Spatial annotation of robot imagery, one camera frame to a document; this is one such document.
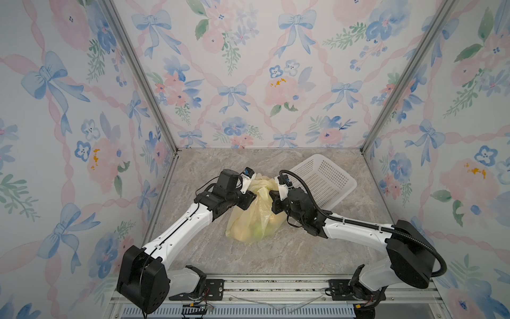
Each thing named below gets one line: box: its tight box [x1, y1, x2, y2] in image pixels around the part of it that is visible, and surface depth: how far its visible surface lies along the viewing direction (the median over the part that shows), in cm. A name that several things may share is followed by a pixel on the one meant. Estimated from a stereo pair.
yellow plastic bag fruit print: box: [225, 173, 287, 244], surface depth 84 cm
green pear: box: [253, 225, 263, 237], surface depth 85 cm
